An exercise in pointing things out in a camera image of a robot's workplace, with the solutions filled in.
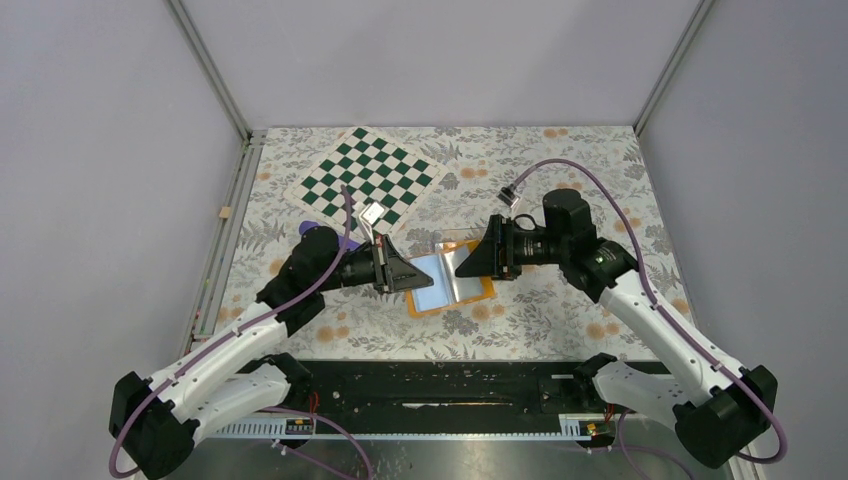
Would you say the floral table cloth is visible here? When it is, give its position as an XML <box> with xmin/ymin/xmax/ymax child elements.
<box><xmin>196</xmin><ymin>126</ymin><xmax>690</xmax><ymax>360</ymax></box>

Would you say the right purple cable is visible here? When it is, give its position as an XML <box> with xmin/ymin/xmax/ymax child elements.
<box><xmin>510</xmin><ymin>158</ymin><xmax>790</xmax><ymax>480</ymax></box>

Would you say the purple marker pen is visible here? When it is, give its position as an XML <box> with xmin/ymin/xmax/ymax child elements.
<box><xmin>298</xmin><ymin>221</ymin><xmax>361</xmax><ymax>251</ymax></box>

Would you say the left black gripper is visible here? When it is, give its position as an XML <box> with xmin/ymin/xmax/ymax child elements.
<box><xmin>318</xmin><ymin>235</ymin><xmax>434</xmax><ymax>296</ymax></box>

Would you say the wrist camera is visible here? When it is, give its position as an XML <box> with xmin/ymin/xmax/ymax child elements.
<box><xmin>497</xmin><ymin>186</ymin><xmax>519</xmax><ymax>208</ymax></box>
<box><xmin>357</xmin><ymin>202</ymin><xmax>386</xmax><ymax>234</ymax></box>

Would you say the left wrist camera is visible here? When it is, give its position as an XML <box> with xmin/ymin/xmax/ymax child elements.
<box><xmin>357</xmin><ymin>202</ymin><xmax>386</xmax><ymax>234</ymax></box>

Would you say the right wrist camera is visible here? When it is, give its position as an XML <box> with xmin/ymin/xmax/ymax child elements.
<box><xmin>497</xmin><ymin>186</ymin><xmax>519</xmax><ymax>208</ymax></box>

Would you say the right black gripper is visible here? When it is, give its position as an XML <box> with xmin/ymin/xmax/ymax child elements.
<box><xmin>455</xmin><ymin>213</ymin><xmax>569</xmax><ymax>282</ymax></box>

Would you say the green white chessboard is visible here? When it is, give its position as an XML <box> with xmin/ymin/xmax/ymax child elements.
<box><xmin>284</xmin><ymin>127</ymin><xmax>447</xmax><ymax>235</ymax></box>

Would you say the clear plastic card box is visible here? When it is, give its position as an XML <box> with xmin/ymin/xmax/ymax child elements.
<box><xmin>432</xmin><ymin>226</ymin><xmax>486</xmax><ymax>248</ymax></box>

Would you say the orange card holder wallet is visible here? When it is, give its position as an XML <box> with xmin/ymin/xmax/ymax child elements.
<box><xmin>406</xmin><ymin>240</ymin><xmax>496</xmax><ymax>318</ymax></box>

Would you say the purple cable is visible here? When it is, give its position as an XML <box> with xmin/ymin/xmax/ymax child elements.
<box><xmin>108</xmin><ymin>185</ymin><xmax>376</xmax><ymax>480</ymax></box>
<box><xmin>510</xmin><ymin>158</ymin><xmax>790</xmax><ymax>480</ymax></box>

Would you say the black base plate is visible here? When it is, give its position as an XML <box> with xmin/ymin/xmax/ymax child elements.
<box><xmin>182</xmin><ymin>355</ymin><xmax>710</xmax><ymax>435</ymax></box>

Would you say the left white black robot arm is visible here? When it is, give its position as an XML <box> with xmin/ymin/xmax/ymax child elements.
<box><xmin>109</xmin><ymin>226</ymin><xmax>434</xmax><ymax>479</ymax></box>

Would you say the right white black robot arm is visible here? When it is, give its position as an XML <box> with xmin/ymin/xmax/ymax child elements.
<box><xmin>454</xmin><ymin>189</ymin><xmax>778</xmax><ymax>469</ymax></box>

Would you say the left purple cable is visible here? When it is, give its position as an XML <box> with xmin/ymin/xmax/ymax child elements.
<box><xmin>108</xmin><ymin>185</ymin><xmax>376</xmax><ymax>480</ymax></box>

